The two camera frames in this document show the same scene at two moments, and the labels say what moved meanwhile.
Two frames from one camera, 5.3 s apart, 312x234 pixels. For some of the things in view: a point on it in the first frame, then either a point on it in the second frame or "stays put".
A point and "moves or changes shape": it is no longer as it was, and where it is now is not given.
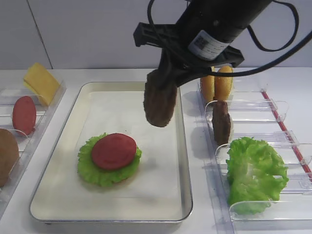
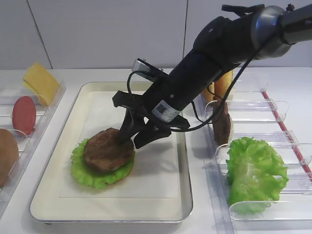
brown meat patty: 160,100 moves or changes shape
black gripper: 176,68 → 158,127
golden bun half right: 223,85 stays put
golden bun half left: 207,87 stays put
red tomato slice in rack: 24,115 stays put
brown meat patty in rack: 221,122 stays put
